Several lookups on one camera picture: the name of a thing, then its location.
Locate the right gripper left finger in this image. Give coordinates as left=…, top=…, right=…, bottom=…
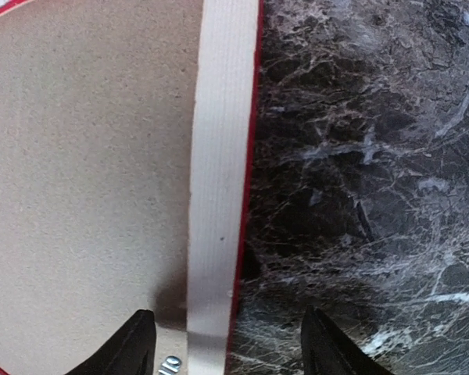
left=68, top=309, right=156, bottom=375

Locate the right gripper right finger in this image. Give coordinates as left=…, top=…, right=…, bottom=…
left=301, top=305, right=392, bottom=375

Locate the brown backing board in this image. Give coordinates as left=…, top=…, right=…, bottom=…
left=0, top=1, right=202, bottom=374

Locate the wooden picture frame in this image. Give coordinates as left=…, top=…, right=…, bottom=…
left=0, top=1, right=262, bottom=374

